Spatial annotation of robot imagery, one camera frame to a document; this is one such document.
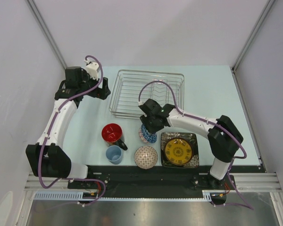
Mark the blue patterned bowl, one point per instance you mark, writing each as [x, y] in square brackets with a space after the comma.
[145, 136]

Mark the red and black mug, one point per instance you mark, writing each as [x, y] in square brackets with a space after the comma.
[112, 134]

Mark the red patterned bowl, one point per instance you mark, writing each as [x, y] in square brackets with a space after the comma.
[145, 157]

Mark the yellow round plate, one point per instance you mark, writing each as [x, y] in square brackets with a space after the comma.
[178, 151]

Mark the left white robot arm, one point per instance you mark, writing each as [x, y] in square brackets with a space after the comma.
[46, 157]

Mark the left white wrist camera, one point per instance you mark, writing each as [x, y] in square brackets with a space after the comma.
[92, 69]

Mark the metal wire dish rack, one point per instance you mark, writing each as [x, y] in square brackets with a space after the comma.
[129, 83]

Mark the black floral square plate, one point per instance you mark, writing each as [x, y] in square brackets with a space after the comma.
[190, 138]

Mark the light blue cup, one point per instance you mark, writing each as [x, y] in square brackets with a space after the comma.
[114, 154]

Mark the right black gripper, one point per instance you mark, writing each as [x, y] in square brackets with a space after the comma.
[144, 119]

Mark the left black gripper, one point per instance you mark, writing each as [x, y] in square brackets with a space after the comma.
[101, 93]

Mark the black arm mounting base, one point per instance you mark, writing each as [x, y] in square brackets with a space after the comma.
[156, 183]

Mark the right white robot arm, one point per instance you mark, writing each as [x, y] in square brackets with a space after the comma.
[223, 136]

